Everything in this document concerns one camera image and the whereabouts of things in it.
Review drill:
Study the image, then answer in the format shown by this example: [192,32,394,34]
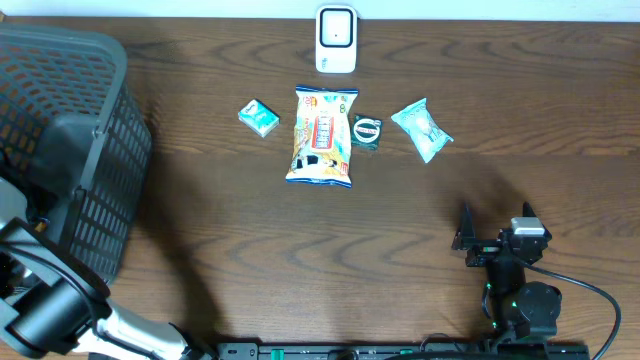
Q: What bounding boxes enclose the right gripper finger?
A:
[453,204,475,248]
[521,202,547,235]

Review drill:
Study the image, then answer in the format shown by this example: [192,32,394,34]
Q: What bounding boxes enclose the light green candy packet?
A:
[391,98,454,163]

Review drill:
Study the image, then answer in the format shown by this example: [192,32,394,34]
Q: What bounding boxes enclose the green Zam-Buk tin box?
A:
[351,114,383,151]

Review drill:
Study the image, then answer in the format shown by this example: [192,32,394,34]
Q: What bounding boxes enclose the teal silver small box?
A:
[238,99,280,138]

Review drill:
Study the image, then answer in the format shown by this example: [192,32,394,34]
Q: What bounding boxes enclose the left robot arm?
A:
[1,180,218,360]

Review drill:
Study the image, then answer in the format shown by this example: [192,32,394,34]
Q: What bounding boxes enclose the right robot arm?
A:
[452,203,562,341]

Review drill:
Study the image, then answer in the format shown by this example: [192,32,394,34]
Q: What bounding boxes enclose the white barcode scanner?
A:
[315,5,358,74]

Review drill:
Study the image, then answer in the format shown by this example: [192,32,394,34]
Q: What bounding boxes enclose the grey plastic mesh basket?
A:
[1,23,152,283]

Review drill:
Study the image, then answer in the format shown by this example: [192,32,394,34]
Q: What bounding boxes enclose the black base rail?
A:
[215,338,590,360]

